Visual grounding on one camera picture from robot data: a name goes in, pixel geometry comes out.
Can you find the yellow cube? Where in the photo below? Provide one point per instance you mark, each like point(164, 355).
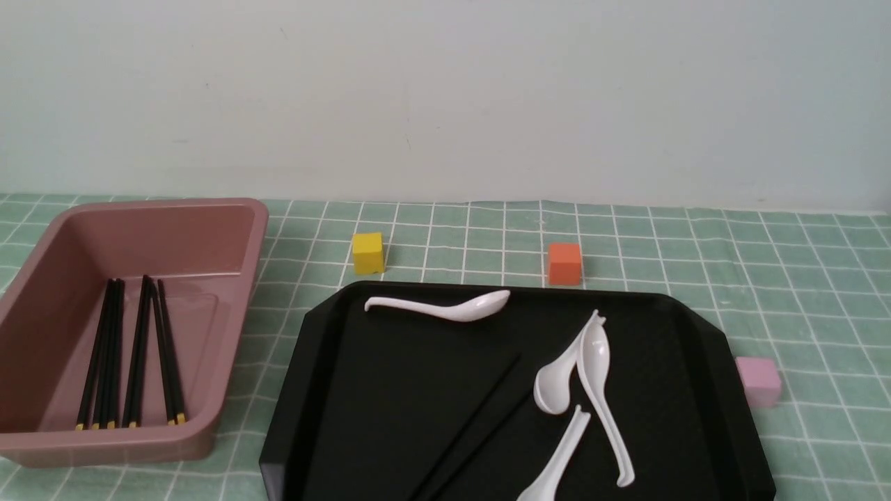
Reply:
point(368, 253)

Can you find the black chopstick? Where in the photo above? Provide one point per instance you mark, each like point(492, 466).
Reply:
point(173, 362)
point(166, 377)
point(468, 421)
point(104, 371)
point(115, 356)
point(132, 414)
point(95, 361)
point(477, 477)

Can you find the black plastic tray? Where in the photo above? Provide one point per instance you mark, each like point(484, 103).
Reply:
point(370, 399)

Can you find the white spoon top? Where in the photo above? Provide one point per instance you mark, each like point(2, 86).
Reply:
point(483, 306)

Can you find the green checkered tablecloth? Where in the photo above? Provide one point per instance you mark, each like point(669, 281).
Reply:
point(810, 291)

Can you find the black chopstick in bin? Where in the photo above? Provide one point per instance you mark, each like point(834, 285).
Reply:
point(104, 371)
point(115, 356)
point(132, 414)
point(95, 361)
point(166, 377)
point(173, 362)

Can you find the white spoon middle left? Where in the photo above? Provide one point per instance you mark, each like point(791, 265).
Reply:
point(551, 387)

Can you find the orange cube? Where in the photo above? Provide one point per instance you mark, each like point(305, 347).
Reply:
point(564, 264)

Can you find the pink cube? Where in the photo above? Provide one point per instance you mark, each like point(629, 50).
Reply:
point(761, 380)

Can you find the white spoon middle right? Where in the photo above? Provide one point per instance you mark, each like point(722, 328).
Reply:
point(593, 367)

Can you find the white spoon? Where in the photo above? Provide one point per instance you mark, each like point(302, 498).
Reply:
point(483, 306)
point(551, 387)
point(593, 367)
point(548, 480)

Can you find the white spoon bottom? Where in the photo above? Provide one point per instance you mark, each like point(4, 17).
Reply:
point(548, 480)

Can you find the pink plastic bin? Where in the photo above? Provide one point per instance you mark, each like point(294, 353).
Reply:
point(206, 253)

